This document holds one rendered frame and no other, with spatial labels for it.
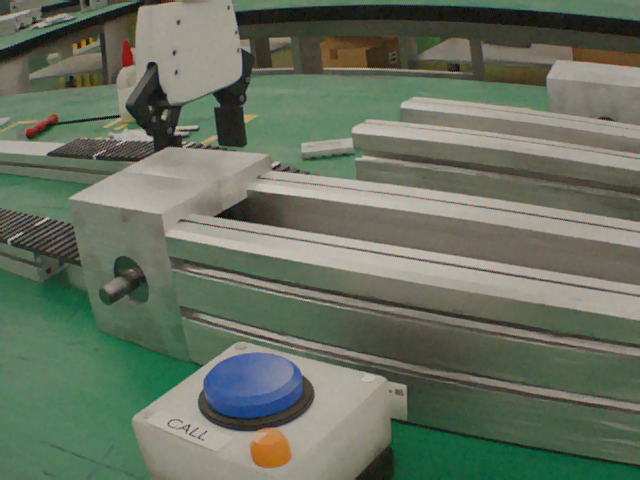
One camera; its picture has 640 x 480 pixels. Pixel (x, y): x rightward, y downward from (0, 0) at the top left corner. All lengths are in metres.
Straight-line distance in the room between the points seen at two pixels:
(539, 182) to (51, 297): 0.36
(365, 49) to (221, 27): 3.72
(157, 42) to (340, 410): 0.44
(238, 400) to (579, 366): 0.15
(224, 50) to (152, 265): 0.31
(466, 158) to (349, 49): 3.93
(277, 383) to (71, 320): 0.28
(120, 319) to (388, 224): 0.18
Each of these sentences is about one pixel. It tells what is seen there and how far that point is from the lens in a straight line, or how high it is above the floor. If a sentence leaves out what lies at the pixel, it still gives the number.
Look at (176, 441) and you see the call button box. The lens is 0.33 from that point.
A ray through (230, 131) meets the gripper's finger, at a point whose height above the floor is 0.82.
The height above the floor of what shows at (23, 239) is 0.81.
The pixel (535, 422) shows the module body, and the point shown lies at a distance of 0.38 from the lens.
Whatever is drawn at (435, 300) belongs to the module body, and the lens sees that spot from 0.37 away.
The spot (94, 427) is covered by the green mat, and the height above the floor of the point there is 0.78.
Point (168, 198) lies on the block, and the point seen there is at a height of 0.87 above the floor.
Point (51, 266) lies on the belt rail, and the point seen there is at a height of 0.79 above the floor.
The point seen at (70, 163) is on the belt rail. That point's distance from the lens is 0.89.
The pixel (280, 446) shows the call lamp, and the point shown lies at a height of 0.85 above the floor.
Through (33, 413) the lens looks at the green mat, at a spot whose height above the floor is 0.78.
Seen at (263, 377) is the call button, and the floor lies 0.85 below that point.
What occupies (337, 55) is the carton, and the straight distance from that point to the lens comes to 4.51.
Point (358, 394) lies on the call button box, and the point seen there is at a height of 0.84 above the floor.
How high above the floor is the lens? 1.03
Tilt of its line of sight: 23 degrees down
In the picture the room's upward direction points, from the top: 7 degrees counter-clockwise
